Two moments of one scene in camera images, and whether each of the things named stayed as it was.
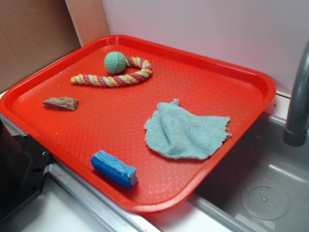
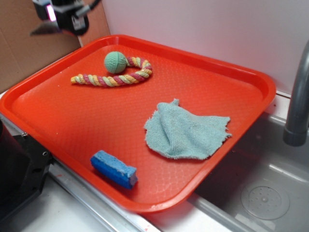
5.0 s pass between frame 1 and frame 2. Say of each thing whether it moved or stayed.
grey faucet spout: stayed
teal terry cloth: stayed
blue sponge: stayed
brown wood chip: moved
